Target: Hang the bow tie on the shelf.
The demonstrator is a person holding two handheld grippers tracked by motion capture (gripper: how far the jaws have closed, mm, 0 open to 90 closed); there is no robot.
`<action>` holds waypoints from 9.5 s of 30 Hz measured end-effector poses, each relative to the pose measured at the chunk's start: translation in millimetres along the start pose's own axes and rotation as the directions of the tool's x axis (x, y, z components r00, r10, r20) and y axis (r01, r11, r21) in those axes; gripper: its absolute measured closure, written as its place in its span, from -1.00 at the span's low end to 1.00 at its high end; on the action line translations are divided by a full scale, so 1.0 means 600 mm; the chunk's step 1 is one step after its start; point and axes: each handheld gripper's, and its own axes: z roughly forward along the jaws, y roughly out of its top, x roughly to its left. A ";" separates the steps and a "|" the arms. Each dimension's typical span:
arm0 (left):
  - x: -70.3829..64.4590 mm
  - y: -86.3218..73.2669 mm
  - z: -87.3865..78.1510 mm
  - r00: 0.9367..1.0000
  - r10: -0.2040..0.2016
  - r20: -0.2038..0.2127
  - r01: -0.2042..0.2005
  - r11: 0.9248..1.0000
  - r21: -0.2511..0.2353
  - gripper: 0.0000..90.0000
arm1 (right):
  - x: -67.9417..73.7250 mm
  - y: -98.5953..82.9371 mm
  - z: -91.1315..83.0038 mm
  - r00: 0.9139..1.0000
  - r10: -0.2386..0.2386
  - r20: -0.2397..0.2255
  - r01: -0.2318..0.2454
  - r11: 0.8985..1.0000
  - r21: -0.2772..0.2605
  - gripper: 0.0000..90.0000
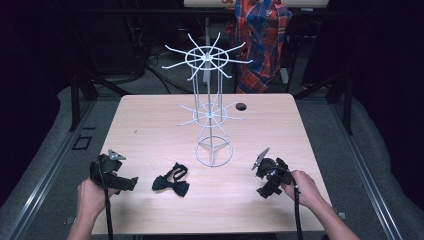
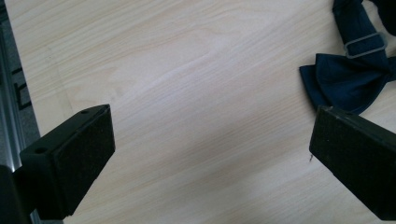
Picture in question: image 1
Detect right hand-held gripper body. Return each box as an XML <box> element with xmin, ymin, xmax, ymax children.
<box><xmin>251</xmin><ymin>147</ymin><xmax>295</xmax><ymax>190</ymax></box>

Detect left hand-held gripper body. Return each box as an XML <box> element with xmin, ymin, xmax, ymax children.
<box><xmin>88</xmin><ymin>149</ymin><xmax>127</xmax><ymax>192</ymax></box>

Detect black bow tie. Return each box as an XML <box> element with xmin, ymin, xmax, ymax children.
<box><xmin>151</xmin><ymin>162</ymin><xmax>191</xmax><ymax>198</ymax></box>

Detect white wire display rack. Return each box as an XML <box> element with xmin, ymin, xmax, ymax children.
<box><xmin>161</xmin><ymin>31</ymin><xmax>254</xmax><ymax>168</ymax></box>

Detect person's right hand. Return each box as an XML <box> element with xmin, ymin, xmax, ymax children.
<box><xmin>281</xmin><ymin>169</ymin><xmax>325</xmax><ymax>210</ymax></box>

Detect person's left hand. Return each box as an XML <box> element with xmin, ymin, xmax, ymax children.
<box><xmin>76</xmin><ymin>177</ymin><xmax>120</xmax><ymax>221</ymax></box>

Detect black metal stand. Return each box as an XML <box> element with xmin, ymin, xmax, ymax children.
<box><xmin>67</xmin><ymin>72</ymin><xmax>102</xmax><ymax>133</ymax></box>
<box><xmin>293</xmin><ymin>72</ymin><xmax>355</xmax><ymax>136</ymax></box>

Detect red blue plaid cloth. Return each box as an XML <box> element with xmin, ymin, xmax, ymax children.
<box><xmin>226</xmin><ymin>0</ymin><xmax>294</xmax><ymax>95</ymax></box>

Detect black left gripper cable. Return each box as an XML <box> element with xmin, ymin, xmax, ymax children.
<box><xmin>97</xmin><ymin>159</ymin><xmax>115</xmax><ymax>240</ymax></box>

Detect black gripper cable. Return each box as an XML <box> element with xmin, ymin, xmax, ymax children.
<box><xmin>97</xmin><ymin>159</ymin><xmax>115</xmax><ymax>240</ymax></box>
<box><xmin>290</xmin><ymin>175</ymin><xmax>304</xmax><ymax>240</ymax></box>

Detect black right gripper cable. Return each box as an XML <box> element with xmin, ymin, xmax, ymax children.
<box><xmin>290</xmin><ymin>175</ymin><xmax>304</xmax><ymax>240</ymax></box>

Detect grey metal floor rail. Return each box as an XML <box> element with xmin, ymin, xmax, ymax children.
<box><xmin>5</xmin><ymin>99</ymin><xmax>98</xmax><ymax>240</ymax></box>
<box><xmin>327</xmin><ymin>99</ymin><xmax>405</xmax><ymax>240</ymax></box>

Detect black floor cables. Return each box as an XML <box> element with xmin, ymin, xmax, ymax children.
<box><xmin>132</xmin><ymin>46</ymin><xmax>195</xmax><ymax>95</ymax></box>

